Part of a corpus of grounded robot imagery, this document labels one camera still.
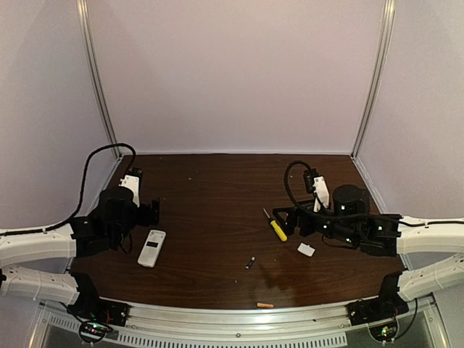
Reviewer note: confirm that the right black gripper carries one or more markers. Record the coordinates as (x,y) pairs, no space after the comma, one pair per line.
(299,218)

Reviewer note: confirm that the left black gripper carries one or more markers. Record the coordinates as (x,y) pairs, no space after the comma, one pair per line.
(153,212)

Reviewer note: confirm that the yellow handled screwdriver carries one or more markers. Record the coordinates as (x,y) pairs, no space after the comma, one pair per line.
(275,226)

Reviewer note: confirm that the white red remote control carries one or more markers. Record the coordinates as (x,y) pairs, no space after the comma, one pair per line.
(151,248)

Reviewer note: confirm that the white battery cover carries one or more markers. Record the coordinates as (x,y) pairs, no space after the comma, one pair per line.
(306,250)

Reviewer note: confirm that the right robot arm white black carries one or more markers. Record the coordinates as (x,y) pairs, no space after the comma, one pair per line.
(344,215)

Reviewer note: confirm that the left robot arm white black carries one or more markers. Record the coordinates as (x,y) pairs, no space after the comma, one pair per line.
(106,227)

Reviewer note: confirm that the black orange battery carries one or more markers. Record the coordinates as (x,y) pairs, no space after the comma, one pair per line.
(250,263)

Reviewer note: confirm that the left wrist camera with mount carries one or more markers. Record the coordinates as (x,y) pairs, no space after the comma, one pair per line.
(132,181)

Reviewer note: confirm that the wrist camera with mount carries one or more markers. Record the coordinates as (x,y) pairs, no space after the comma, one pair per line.
(315,184)
(132,181)

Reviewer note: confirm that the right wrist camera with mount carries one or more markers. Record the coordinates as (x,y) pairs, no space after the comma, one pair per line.
(315,184)

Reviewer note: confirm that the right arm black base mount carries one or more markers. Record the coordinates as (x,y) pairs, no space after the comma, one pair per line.
(381,316)

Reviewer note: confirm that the front aluminium rail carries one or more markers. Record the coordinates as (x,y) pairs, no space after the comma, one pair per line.
(326,325)

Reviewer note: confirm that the left aluminium frame post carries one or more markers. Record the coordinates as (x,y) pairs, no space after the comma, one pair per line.
(96,81)

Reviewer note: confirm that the aluminium frame post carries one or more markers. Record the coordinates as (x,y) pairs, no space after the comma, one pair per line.
(96,81)
(384,42)

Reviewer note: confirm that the right aluminium frame post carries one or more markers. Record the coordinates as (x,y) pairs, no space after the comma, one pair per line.
(384,42)

